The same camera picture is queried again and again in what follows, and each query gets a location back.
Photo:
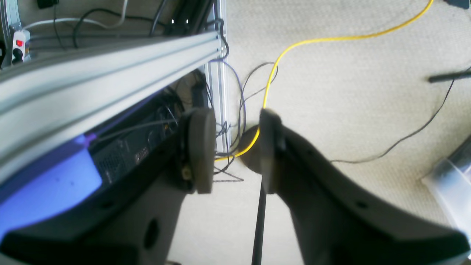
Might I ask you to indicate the clear plastic box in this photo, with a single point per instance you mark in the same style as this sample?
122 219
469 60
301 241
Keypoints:
450 184

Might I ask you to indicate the white power strip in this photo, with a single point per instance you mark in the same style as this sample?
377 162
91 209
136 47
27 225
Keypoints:
21 46

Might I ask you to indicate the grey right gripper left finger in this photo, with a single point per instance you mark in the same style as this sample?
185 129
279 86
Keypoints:
132 222

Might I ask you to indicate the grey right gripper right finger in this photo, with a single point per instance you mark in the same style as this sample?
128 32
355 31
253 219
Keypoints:
336 221

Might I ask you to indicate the black computer case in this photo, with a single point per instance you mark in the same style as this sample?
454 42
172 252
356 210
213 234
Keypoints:
125 141

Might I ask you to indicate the aluminium frame rail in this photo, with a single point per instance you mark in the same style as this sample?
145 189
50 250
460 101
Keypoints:
48 102

